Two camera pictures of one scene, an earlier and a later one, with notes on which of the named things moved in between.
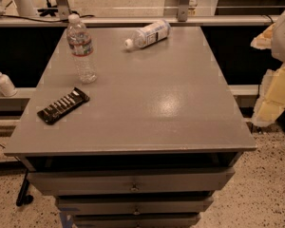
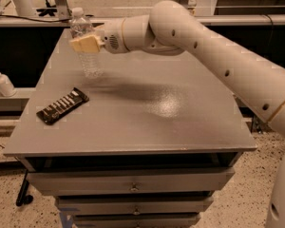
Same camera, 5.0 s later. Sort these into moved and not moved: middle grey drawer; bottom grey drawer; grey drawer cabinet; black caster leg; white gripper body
Moved: white gripper body
Not moved: bottom grey drawer; black caster leg; middle grey drawer; grey drawer cabinet
